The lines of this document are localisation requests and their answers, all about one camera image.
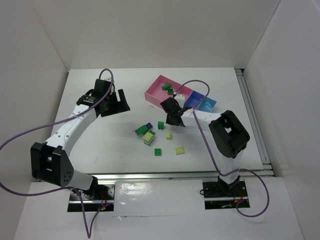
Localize green lego front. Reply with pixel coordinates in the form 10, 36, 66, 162
154, 148, 162, 157

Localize purple lego brick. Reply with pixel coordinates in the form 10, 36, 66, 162
145, 122, 153, 130

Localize small pink container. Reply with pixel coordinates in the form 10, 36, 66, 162
173, 86, 193, 101

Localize light blue container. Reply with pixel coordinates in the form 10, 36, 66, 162
197, 97, 217, 113

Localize small yellow lego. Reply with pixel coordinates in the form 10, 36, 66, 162
166, 132, 172, 140

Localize small green lego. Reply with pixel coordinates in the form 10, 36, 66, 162
167, 88, 174, 95

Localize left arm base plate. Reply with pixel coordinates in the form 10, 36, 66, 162
67, 182, 116, 213

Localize aluminium rail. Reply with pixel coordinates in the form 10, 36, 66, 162
234, 68, 274, 175
39, 169, 253, 183

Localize yellow green stacked legos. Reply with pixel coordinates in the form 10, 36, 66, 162
143, 131, 155, 146

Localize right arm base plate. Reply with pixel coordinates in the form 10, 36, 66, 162
199, 181, 250, 210

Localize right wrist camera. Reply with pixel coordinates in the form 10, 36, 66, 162
173, 93, 186, 108

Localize large pink container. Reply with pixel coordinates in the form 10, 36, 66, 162
144, 75, 181, 108

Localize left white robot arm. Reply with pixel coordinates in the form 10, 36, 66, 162
30, 79, 130, 198

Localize yellow lego front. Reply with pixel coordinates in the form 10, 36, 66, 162
174, 146, 185, 156

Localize long green lego brick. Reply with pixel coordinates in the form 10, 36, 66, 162
134, 125, 149, 136

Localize aluminium rail front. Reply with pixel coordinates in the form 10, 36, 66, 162
39, 169, 253, 183

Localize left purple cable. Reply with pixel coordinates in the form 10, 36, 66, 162
0, 68, 115, 238

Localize aluminium rail right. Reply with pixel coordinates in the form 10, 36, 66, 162
234, 68, 274, 175

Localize green square lego brick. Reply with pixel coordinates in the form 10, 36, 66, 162
157, 121, 165, 130

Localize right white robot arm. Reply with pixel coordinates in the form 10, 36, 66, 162
160, 97, 250, 196

